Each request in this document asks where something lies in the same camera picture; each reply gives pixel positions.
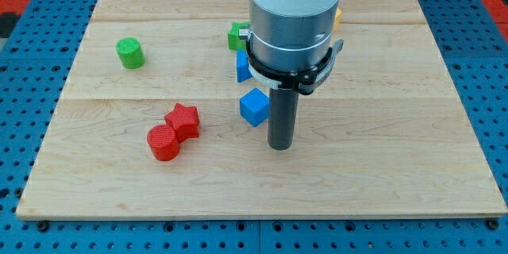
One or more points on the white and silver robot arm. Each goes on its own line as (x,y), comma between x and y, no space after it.
(291,35)

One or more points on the red cylinder block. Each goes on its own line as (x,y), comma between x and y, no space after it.
(163,142)

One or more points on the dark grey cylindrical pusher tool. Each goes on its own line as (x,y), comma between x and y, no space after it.
(282,114)

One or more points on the green star block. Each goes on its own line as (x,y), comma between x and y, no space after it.
(234,42)

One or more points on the wooden board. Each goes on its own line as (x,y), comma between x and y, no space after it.
(385,137)

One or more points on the blue cube block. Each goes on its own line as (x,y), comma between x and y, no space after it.
(254,107)

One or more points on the yellow block behind arm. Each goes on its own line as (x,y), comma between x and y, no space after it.
(337,19)

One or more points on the blue block behind arm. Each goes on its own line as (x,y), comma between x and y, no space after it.
(242,67)

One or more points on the green cylinder block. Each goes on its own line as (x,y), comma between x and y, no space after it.
(130,53)

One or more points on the red star block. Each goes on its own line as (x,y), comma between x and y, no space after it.
(184,120)

